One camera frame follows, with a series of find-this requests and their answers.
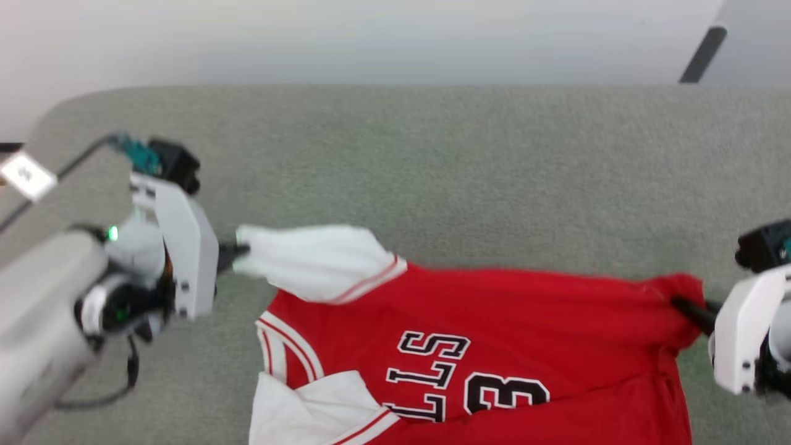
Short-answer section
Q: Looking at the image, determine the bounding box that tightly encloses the white cable tag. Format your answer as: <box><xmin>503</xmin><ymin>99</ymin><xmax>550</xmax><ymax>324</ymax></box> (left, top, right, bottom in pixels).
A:
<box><xmin>0</xmin><ymin>151</ymin><xmax>59</xmax><ymax>203</ymax></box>

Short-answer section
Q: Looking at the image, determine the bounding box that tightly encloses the left cable with teal connector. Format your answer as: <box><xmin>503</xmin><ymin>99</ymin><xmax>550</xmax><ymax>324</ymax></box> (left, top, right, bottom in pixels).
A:
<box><xmin>0</xmin><ymin>132</ymin><xmax>163</xmax><ymax>235</ymax></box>

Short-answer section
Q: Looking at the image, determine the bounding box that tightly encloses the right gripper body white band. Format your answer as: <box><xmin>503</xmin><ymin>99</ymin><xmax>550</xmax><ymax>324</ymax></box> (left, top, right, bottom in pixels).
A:
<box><xmin>708</xmin><ymin>264</ymin><xmax>791</xmax><ymax>397</ymax></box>

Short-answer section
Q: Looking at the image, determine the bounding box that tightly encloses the thin black cable loop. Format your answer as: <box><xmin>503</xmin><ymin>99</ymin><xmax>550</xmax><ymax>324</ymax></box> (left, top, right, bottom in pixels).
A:
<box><xmin>54</xmin><ymin>336</ymin><xmax>140</xmax><ymax>411</ymax></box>

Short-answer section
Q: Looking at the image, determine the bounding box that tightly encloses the grey partition panel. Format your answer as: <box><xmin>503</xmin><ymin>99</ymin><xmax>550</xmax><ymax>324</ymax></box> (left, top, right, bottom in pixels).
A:
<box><xmin>701</xmin><ymin>0</ymin><xmax>791</xmax><ymax>85</ymax></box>

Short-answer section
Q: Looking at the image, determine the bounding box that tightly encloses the black post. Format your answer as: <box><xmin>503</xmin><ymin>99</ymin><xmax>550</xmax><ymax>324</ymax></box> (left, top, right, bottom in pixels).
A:
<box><xmin>678</xmin><ymin>25</ymin><xmax>729</xmax><ymax>85</ymax></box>

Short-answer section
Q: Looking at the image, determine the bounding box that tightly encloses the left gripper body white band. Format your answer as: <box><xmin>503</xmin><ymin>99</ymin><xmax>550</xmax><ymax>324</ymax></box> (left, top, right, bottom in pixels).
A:
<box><xmin>129</xmin><ymin>172</ymin><xmax>221</xmax><ymax>320</ymax></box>

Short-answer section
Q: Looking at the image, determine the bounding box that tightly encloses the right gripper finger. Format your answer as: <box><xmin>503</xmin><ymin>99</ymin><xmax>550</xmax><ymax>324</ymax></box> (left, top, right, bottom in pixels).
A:
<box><xmin>670</xmin><ymin>302</ymin><xmax>717</xmax><ymax>338</ymax></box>
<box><xmin>671</xmin><ymin>296</ymin><xmax>722</xmax><ymax>320</ymax></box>

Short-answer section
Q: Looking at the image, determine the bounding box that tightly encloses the red and white jersey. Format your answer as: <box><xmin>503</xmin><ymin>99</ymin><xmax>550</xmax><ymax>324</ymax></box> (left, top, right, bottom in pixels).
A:
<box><xmin>232</xmin><ymin>224</ymin><xmax>707</xmax><ymax>445</ymax></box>

